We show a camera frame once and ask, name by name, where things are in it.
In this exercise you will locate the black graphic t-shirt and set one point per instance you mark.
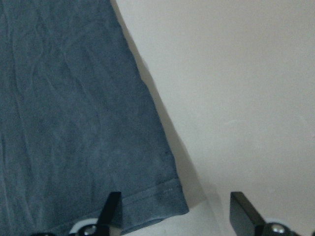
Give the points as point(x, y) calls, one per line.
point(77, 122)

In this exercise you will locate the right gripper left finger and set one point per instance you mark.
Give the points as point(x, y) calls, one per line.
point(107, 214)

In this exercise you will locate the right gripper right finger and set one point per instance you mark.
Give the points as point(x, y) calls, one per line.
point(244, 218)

